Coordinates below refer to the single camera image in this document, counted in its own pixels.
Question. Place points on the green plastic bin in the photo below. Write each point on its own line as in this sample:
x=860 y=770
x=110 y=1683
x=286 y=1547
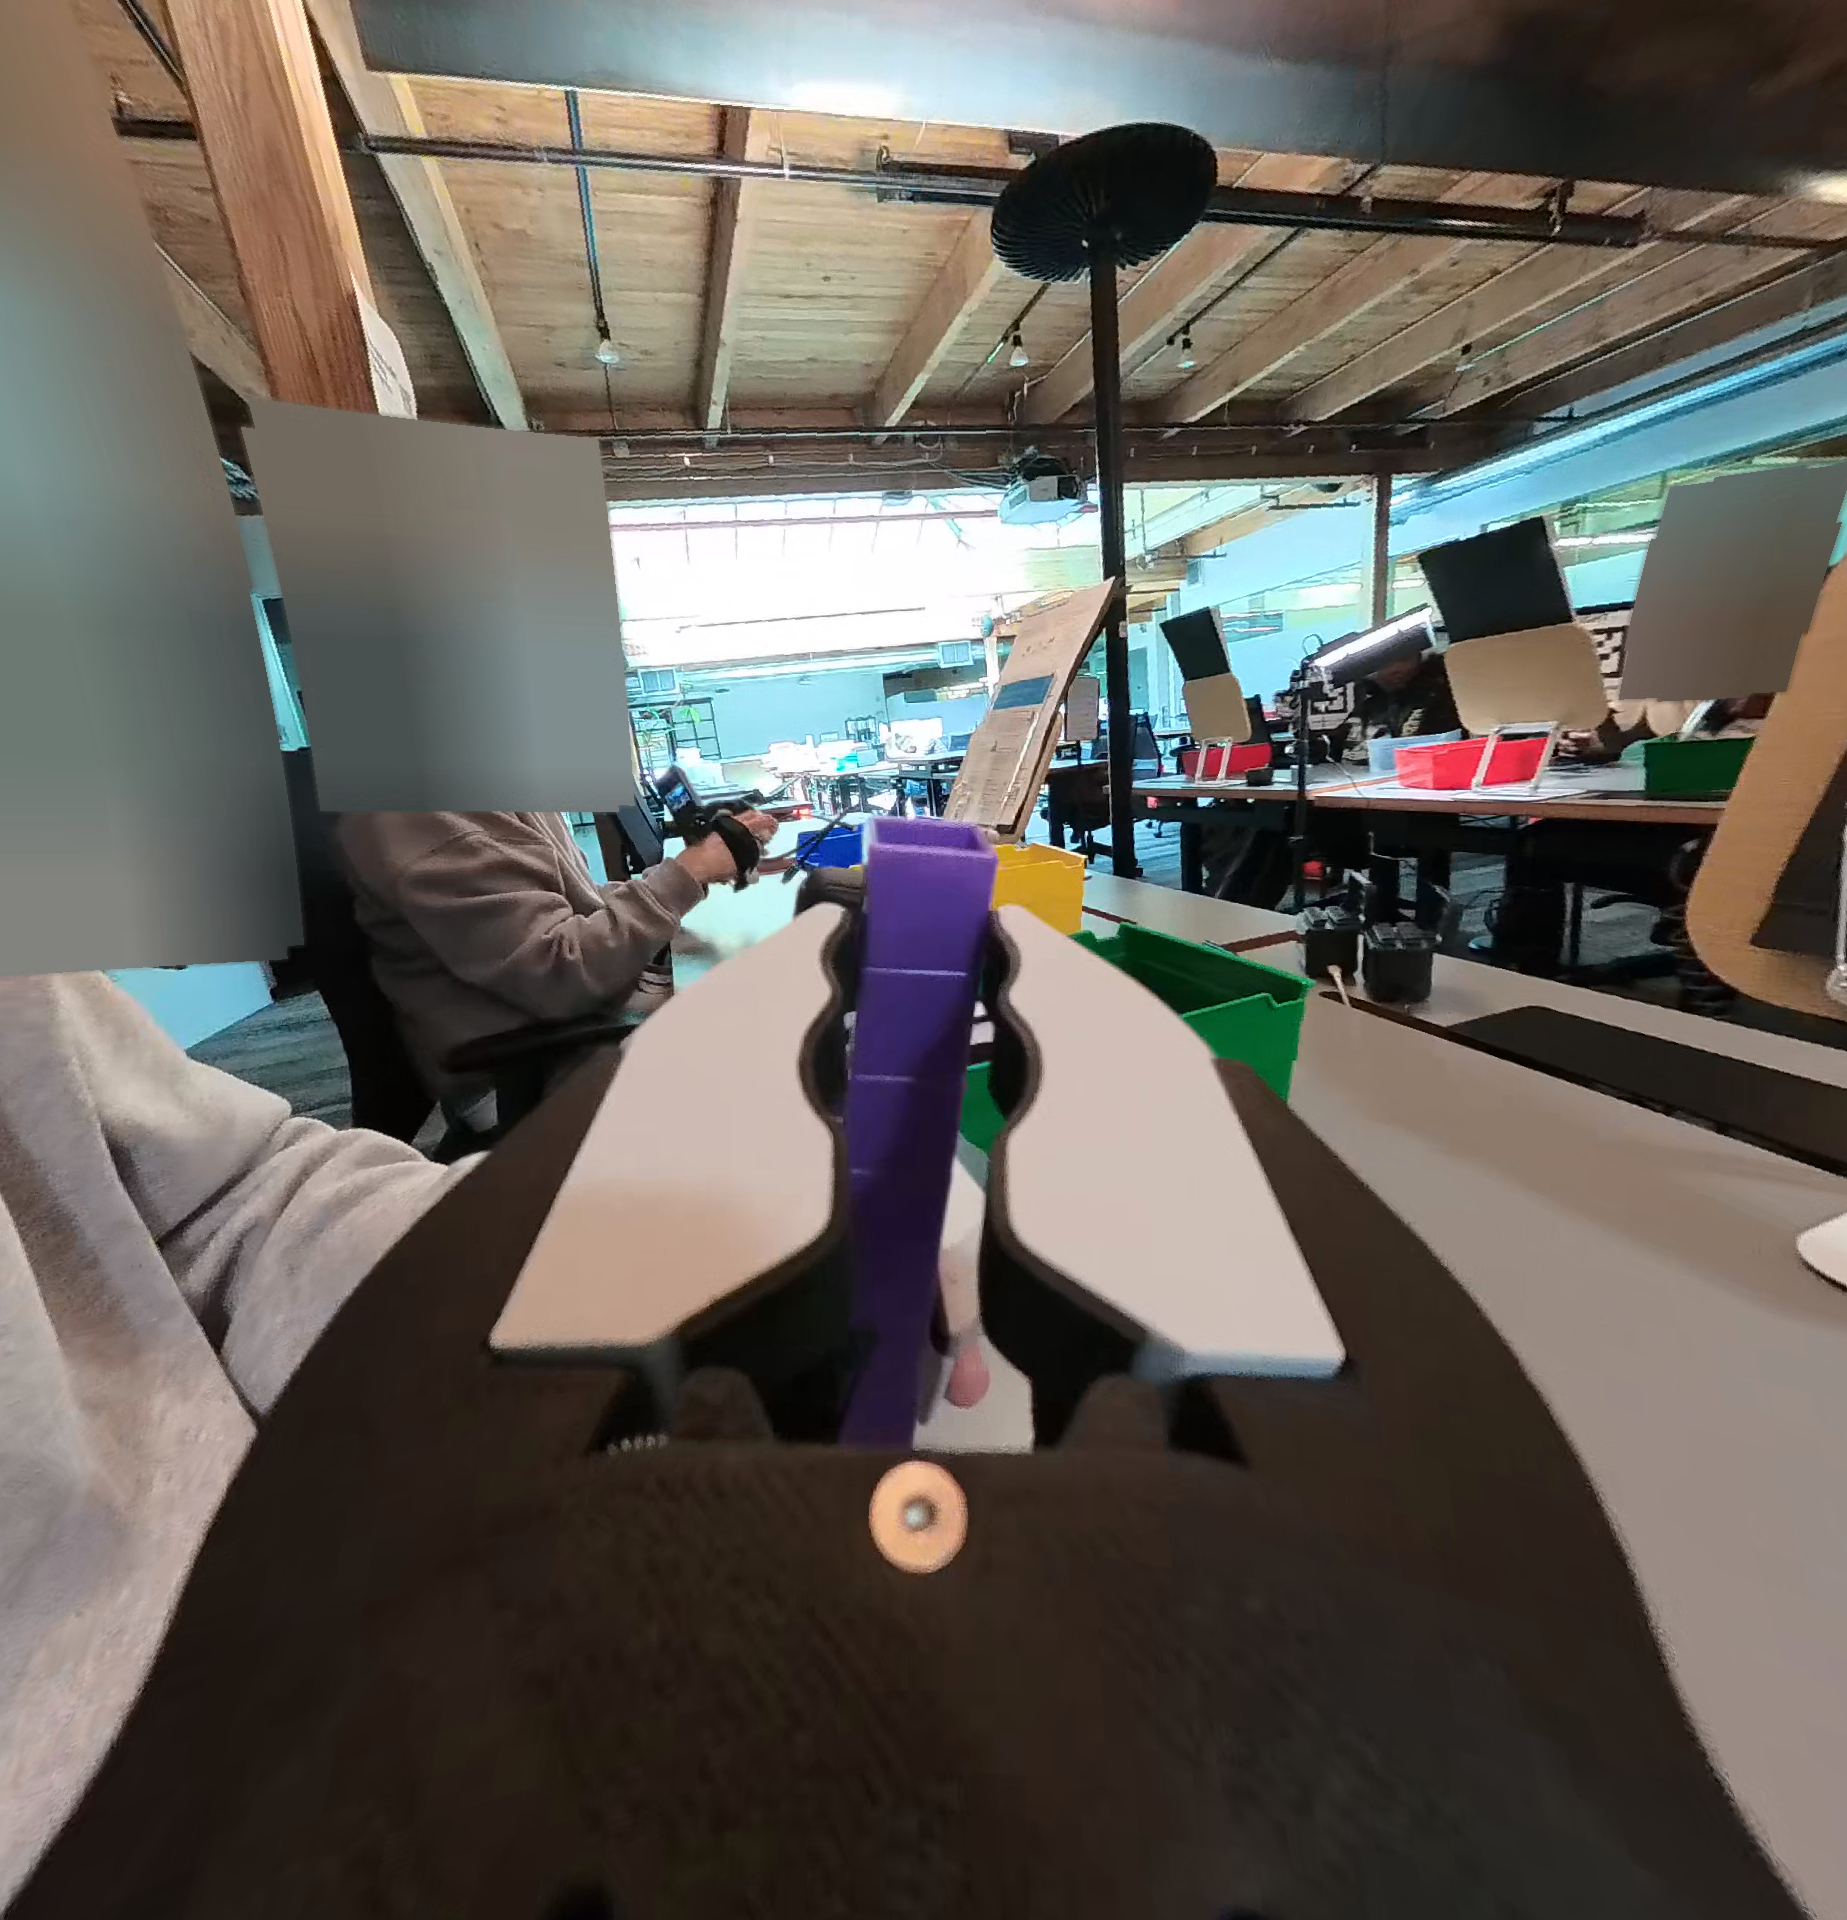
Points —
x=1239 y=1005

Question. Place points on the distant green bin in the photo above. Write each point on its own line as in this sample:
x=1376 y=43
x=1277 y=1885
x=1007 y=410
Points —
x=1696 y=766

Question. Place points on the small marker sign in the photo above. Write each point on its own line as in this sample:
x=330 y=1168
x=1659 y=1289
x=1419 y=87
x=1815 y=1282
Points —
x=1606 y=651

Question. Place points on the black pole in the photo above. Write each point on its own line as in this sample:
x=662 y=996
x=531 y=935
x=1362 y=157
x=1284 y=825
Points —
x=1111 y=525

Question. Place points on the black office chair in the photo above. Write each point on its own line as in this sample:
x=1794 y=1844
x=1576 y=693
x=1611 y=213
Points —
x=370 y=1036

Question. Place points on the red plastic bin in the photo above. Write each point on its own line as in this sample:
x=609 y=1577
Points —
x=1450 y=766

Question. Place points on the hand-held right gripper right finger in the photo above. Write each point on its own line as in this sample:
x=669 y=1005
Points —
x=1150 y=1200

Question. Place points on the yellow plastic bin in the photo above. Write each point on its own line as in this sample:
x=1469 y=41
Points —
x=1045 y=892

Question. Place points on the grey desk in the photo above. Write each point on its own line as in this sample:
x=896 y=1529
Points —
x=1540 y=1276

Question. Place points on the long purple block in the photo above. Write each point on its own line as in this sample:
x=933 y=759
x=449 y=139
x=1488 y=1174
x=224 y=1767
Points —
x=909 y=1051

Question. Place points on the black charging dock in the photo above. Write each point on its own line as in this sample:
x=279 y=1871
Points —
x=1329 y=945
x=1401 y=960

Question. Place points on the small red bin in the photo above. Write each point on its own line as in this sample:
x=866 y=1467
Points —
x=1225 y=762

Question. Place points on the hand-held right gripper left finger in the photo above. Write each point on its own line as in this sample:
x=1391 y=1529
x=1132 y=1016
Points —
x=684 y=1185

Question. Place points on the cardboard sign board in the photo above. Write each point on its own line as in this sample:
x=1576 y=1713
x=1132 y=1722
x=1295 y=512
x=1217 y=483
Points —
x=1020 y=720

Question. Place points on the long light bar lamp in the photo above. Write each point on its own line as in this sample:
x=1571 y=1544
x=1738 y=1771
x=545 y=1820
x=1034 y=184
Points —
x=1374 y=646

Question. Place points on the person's left forearm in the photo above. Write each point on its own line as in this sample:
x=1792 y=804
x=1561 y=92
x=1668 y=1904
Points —
x=264 y=1200

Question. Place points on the person's left hand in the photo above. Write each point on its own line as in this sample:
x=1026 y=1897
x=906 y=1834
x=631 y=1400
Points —
x=966 y=1377

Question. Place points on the wooden top table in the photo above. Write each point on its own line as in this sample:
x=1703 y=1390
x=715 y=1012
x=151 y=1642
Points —
x=1540 y=802

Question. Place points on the wooden column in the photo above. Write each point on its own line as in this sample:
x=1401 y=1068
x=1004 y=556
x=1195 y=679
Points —
x=279 y=195

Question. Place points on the white paper notice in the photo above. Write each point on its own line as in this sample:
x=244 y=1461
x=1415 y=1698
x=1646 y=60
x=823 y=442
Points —
x=391 y=366

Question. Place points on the ceiling projector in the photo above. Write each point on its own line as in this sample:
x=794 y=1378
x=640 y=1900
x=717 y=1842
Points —
x=1045 y=491

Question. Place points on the blue plastic bin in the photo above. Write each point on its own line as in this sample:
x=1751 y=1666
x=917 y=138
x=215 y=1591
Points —
x=830 y=846

